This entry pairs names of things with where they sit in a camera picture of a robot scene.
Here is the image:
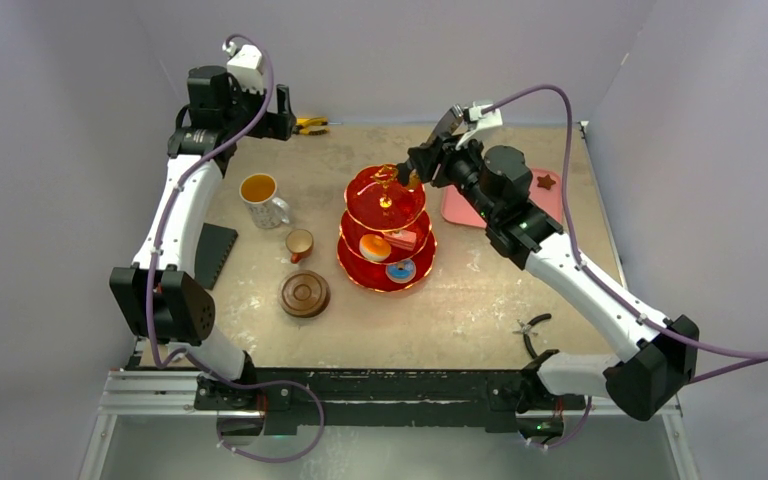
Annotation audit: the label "flower-shaped orange cookie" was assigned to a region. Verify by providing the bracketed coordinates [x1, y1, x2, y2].
[407, 171, 423, 190]

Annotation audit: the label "pink layered cake slice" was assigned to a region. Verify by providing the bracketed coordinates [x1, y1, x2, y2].
[383, 229, 419, 251]

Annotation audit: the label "red three-tier cake stand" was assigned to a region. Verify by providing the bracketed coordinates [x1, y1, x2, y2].
[337, 164, 437, 293]

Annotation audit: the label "yellow frosted donut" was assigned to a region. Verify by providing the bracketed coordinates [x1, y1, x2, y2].
[358, 234, 392, 263]

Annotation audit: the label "brown star cookie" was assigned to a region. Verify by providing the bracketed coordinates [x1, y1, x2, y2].
[537, 174, 557, 191]

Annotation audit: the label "pink serving tray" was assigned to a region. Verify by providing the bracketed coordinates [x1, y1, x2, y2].
[440, 168, 564, 229]

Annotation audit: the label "blue frosted donut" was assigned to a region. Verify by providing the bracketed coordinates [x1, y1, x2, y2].
[385, 259, 417, 284]

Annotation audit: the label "black serving tongs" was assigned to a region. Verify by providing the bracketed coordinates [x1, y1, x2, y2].
[396, 105, 463, 188]

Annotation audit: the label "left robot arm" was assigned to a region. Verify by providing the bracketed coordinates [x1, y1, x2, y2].
[109, 65, 295, 409]

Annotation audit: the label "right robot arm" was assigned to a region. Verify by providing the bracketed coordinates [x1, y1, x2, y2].
[397, 135, 699, 421]

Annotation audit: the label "white mug with tea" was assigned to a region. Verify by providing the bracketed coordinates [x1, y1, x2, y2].
[239, 173, 292, 229]

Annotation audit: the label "small copper cup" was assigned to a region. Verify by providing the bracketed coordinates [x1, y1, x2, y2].
[285, 229, 315, 264]

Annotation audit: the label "round brown wooden lid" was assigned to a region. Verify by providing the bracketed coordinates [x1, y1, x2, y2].
[278, 270, 331, 318]

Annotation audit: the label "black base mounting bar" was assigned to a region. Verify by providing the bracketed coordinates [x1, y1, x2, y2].
[194, 367, 585, 435]

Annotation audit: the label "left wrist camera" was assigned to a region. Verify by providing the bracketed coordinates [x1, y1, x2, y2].
[223, 40, 265, 94]

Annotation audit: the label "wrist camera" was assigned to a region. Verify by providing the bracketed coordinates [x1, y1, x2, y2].
[455, 102, 503, 150]
[223, 40, 265, 94]

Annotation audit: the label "yellow-handled pliers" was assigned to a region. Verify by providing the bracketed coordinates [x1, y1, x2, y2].
[293, 116, 330, 136]

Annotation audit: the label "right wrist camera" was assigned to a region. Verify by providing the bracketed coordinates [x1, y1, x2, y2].
[455, 102, 503, 150]

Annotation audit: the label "black-handled pliers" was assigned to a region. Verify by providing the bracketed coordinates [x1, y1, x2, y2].
[513, 313, 552, 360]

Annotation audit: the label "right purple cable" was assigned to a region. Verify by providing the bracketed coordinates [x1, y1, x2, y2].
[483, 84, 768, 453]

